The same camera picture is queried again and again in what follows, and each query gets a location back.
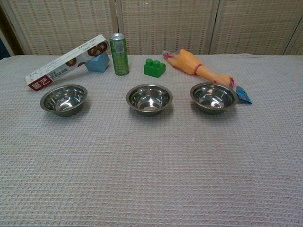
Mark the stainless steel bowl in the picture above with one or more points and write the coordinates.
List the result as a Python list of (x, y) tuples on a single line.
[(149, 100), (62, 100), (213, 98)]

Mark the green toy building brick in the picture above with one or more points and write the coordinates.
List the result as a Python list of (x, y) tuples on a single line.
[(154, 69)]

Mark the beige waffle-weave tablecloth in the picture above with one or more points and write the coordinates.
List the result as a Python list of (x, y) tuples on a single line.
[(151, 165)]

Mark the yellow rubber chicken toy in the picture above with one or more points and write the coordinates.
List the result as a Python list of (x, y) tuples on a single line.
[(189, 61)]

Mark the green drink can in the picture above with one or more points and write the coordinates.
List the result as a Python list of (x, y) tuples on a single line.
[(120, 56)]

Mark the light blue house-shaped block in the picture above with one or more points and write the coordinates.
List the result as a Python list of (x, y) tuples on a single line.
[(99, 63)]

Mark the woven folding screen panel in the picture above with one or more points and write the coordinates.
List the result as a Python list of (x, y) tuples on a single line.
[(165, 23), (61, 23), (260, 23)]

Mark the blue snack packet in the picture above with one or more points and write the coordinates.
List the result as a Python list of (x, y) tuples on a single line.
[(243, 95)]

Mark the long white baking paper box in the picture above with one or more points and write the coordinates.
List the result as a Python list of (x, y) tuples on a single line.
[(60, 63)]

